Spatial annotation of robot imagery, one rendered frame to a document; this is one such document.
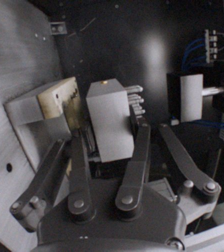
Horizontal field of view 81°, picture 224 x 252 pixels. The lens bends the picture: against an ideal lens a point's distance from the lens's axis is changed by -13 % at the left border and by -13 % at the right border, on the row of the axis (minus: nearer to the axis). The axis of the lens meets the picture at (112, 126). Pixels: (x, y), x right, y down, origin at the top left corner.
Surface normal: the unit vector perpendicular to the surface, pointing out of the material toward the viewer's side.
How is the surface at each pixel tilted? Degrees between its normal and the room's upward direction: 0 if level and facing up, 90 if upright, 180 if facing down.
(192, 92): 90
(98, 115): 90
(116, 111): 90
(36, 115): 90
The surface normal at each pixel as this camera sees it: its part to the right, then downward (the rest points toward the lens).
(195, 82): 0.07, 0.41
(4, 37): 0.98, -0.18
